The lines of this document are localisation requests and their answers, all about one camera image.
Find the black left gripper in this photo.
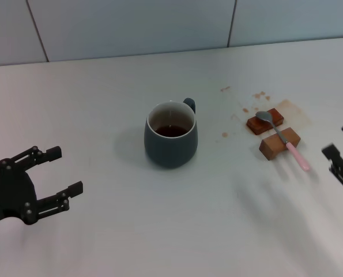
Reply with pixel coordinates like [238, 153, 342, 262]
[0, 145, 84, 227]

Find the pink handled metal spoon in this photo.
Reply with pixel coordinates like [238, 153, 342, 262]
[255, 111, 311, 173]

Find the dark grey ceramic cup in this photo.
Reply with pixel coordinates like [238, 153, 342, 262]
[144, 97, 198, 170]

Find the light brown wooden block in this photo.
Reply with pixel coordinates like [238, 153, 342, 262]
[259, 126, 301, 162]

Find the dark reddish wooden block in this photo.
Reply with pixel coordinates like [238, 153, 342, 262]
[246, 107, 285, 136]

